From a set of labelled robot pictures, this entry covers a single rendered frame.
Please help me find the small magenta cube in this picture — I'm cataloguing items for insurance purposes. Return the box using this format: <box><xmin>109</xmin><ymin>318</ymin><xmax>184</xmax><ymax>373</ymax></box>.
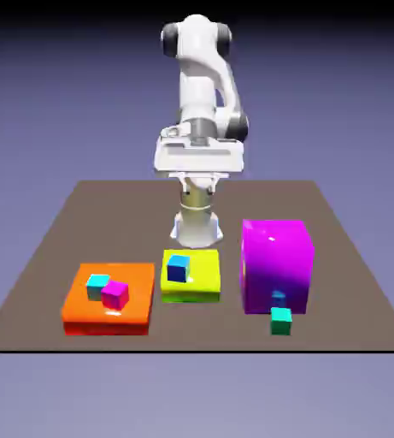
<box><xmin>99</xmin><ymin>279</ymin><xmax>131</xmax><ymax>311</ymax></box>

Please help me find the large orange box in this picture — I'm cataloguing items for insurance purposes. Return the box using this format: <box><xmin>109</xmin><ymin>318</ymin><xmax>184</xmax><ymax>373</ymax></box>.
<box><xmin>61</xmin><ymin>262</ymin><xmax>156</xmax><ymax>337</ymax></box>

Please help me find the small cyan cube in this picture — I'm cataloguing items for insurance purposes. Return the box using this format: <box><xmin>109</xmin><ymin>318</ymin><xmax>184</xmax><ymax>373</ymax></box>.
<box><xmin>85</xmin><ymin>273</ymin><xmax>111</xmax><ymax>303</ymax></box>

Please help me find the small blue cube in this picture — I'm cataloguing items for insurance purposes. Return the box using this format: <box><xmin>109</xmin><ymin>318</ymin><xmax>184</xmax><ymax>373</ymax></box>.
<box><xmin>166</xmin><ymin>254</ymin><xmax>191</xmax><ymax>284</ymax></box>

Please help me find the large yellow box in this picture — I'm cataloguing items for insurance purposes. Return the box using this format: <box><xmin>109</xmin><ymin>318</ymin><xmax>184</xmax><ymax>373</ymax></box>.
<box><xmin>160</xmin><ymin>248</ymin><xmax>222</xmax><ymax>305</ymax></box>

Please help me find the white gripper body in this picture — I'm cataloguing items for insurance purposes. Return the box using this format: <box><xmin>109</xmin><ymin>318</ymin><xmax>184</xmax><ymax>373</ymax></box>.
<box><xmin>153</xmin><ymin>135</ymin><xmax>245</xmax><ymax>181</ymax></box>

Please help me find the large magenta box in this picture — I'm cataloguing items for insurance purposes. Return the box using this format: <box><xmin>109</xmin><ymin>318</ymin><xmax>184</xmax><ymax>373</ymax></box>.
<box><xmin>239</xmin><ymin>218</ymin><xmax>316</xmax><ymax>316</ymax></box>

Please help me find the small green cube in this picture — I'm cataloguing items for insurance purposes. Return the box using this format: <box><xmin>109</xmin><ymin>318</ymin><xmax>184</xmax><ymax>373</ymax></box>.
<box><xmin>269</xmin><ymin>306</ymin><xmax>293</xmax><ymax>336</ymax></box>

